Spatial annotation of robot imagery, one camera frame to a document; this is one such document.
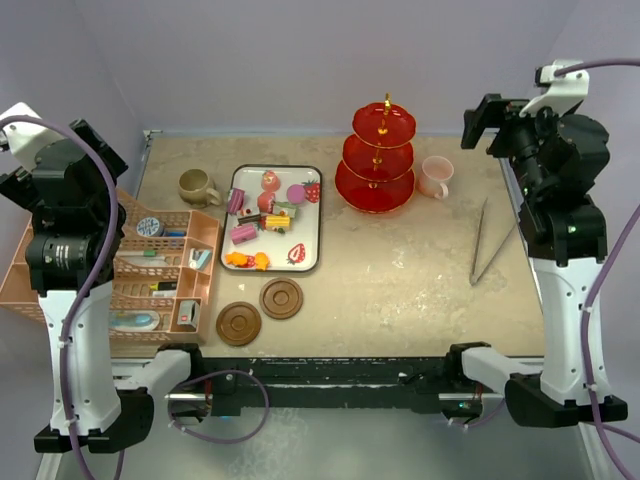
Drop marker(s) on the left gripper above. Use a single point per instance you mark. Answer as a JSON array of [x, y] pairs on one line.
[[20, 188]]

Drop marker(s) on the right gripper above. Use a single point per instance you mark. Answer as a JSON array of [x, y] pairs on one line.
[[505, 113]]

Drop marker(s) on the metal tongs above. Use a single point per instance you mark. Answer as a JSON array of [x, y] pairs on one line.
[[492, 233]]

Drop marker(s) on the round pink cake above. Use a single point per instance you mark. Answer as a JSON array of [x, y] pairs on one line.
[[270, 182]]

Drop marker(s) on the purple macaron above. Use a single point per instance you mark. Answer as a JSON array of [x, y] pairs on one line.
[[296, 194]]

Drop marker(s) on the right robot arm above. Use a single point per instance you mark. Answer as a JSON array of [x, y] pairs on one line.
[[555, 154]]

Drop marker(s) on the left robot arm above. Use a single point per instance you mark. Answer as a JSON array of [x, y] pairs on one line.
[[70, 261]]

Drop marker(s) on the round blue white tin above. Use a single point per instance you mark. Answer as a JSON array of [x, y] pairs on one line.
[[150, 226]]

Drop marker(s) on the pink mug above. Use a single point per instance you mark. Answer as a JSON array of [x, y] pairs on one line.
[[434, 177]]

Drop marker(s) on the beige ceramic mug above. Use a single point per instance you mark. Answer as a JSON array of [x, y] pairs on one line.
[[196, 188]]

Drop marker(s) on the pink desk organizer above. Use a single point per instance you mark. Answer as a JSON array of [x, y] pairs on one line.
[[152, 273]]

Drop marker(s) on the purple cake slice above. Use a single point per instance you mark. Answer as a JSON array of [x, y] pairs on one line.
[[235, 201]]

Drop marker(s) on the red three-tier cake stand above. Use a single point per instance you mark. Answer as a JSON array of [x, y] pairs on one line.
[[375, 174]]

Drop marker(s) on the small grey box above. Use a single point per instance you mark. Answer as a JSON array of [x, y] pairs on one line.
[[188, 313]]

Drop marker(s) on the chocolate cake slice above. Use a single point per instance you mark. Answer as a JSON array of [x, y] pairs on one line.
[[248, 216]]

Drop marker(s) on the orange fish cake left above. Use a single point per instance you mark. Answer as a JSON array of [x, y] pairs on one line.
[[236, 259]]

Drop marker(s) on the orange fish cake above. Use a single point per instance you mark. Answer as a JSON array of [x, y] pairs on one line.
[[260, 261], [236, 259]]

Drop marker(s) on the salmon pink cake slice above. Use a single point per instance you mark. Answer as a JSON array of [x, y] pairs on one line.
[[266, 201]]

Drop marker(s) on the white strawberry tray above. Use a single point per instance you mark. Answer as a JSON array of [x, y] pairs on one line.
[[296, 251]]

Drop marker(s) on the orange fish cake right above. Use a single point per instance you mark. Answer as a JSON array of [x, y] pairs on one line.
[[260, 261]]

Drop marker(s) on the yellow cake slice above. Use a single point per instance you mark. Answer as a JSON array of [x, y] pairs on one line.
[[275, 223]]

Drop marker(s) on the green cake slice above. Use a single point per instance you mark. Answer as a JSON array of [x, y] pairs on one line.
[[285, 209]]

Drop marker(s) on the brown wooden coaster left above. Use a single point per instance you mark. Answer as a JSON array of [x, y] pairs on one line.
[[238, 324]]

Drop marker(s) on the brown wooden coaster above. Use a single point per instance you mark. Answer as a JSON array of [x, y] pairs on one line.
[[281, 298], [238, 324]]

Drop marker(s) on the brown wooden coaster right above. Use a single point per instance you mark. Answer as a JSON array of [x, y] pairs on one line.
[[281, 298]]

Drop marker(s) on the black base frame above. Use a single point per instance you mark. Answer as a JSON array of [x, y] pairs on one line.
[[423, 385]]

